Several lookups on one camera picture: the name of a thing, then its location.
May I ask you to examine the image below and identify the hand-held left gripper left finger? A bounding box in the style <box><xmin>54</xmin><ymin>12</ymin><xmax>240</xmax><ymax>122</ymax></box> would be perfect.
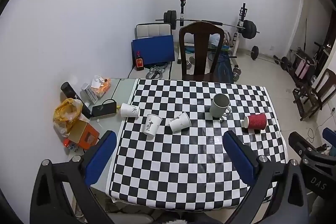
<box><xmin>30</xmin><ymin>130</ymin><xmax>117</xmax><ymax>224</ymax></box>

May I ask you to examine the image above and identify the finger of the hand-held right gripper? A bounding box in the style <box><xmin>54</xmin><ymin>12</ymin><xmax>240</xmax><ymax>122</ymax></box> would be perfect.
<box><xmin>288</xmin><ymin>131</ymin><xmax>313</xmax><ymax>159</ymax></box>
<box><xmin>322</xmin><ymin>127</ymin><xmax>336</xmax><ymax>141</ymax></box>

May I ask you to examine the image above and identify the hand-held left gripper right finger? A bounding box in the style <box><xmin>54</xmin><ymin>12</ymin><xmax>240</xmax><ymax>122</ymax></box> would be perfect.
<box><xmin>222</xmin><ymin>131</ymin><xmax>309</xmax><ymax>224</ymax></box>

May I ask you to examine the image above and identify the red ribbed paper cup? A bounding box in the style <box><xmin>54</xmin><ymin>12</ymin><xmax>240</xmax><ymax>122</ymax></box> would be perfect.
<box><xmin>244</xmin><ymin>113</ymin><xmax>268</xmax><ymax>132</ymax></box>

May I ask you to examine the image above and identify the white paper cup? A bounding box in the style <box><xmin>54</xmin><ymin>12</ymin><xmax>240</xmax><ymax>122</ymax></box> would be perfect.
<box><xmin>142</xmin><ymin>114</ymin><xmax>163</xmax><ymax>138</ymax></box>
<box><xmin>168</xmin><ymin>112</ymin><xmax>191</xmax><ymax>132</ymax></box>
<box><xmin>120</xmin><ymin>103</ymin><xmax>140</xmax><ymax>118</ymax></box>

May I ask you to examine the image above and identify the orange cardboard box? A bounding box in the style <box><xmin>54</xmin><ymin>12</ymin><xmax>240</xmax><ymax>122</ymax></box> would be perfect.
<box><xmin>67</xmin><ymin>119</ymin><xmax>101</xmax><ymax>150</ymax></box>

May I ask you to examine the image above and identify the small red object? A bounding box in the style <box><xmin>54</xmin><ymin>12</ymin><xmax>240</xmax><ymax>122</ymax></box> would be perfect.
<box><xmin>63</xmin><ymin>138</ymin><xmax>79</xmax><ymax>153</ymax></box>

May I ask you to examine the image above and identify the brown wooden chair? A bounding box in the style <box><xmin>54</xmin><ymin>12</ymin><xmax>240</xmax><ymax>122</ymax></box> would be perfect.
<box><xmin>292</xmin><ymin>68</ymin><xmax>336</xmax><ymax>122</ymax></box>

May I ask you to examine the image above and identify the black power bank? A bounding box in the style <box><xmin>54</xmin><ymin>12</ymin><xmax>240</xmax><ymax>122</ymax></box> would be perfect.
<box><xmin>91</xmin><ymin>99</ymin><xmax>118</xmax><ymax>118</ymax></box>

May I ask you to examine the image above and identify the black white checkered tablecloth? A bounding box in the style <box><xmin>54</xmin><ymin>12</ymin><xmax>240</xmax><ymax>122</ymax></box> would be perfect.
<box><xmin>105</xmin><ymin>79</ymin><xmax>287</xmax><ymax>207</ymax></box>

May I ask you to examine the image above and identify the yellow plastic bag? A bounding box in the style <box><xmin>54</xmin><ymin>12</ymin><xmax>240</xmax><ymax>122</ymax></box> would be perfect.
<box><xmin>53</xmin><ymin>98</ymin><xmax>84</xmax><ymax>138</ymax></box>

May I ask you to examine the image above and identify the grey mug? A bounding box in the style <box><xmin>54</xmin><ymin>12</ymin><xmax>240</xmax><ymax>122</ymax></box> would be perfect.
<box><xmin>209</xmin><ymin>93</ymin><xmax>232</xmax><ymax>120</ymax></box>

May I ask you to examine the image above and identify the orange tissue pack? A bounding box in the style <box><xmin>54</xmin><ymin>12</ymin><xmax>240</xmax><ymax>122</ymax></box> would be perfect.
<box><xmin>91</xmin><ymin>75</ymin><xmax>112</xmax><ymax>99</ymax></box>

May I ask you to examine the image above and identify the black cylindrical bottle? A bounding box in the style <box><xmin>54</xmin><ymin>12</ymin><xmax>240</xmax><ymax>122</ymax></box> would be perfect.
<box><xmin>60</xmin><ymin>81</ymin><xmax>92</xmax><ymax>119</ymax></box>

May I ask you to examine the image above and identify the exercise machine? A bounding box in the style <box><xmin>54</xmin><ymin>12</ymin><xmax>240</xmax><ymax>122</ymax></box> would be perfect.
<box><xmin>290</xmin><ymin>42</ymin><xmax>332</xmax><ymax>84</ymax></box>

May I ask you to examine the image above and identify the blue exercise mat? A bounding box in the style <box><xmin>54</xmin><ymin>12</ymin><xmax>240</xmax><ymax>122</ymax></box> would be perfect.
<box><xmin>215</xmin><ymin>56</ymin><xmax>235</xmax><ymax>83</ymax></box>

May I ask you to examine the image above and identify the short barbell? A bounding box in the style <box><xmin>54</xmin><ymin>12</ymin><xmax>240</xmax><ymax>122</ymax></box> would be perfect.
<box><xmin>251</xmin><ymin>46</ymin><xmax>292</xmax><ymax>67</ymax></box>

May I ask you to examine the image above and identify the amber liquor bottle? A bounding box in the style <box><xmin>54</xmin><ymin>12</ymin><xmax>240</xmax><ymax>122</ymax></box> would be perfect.
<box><xmin>135</xmin><ymin>51</ymin><xmax>146</xmax><ymax>72</ymax></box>

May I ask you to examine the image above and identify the blue board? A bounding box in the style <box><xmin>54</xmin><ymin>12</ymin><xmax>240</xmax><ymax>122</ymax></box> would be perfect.
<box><xmin>131</xmin><ymin>35</ymin><xmax>175</xmax><ymax>66</ymax></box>

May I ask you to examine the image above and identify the long barbell with black plates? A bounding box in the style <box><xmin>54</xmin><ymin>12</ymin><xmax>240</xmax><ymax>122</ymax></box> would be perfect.
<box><xmin>155</xmin><ymin>10</ymin><xmax>260</xmax><ymax>40</ymax></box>

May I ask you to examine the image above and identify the white barbell rack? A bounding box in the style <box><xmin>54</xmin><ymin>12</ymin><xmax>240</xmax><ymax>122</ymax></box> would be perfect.
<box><xmin>177</xmin><ymin>0</ymin><xmax>249</xmax><ymax>65</ymax></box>

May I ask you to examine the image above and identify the dark wooden dining chair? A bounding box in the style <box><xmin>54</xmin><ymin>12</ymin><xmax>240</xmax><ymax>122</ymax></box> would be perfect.
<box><xmin>179</xmin><ymin>21</ymin><xmax>226</xmax><ymax>82</ymax></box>

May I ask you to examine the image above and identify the white padded chair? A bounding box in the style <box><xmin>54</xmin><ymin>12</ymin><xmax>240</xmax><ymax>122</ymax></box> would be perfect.
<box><xmin>135</xmin><ymin>23</ymin><xmax>172</xmax><ymax>40</ymax></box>

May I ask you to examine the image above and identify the floor cable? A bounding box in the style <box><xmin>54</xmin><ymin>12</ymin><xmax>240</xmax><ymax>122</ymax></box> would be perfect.
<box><xmin>307</xmin><ymin>124</ymin><xmax>320</xmax><ymax>140</ymax></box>

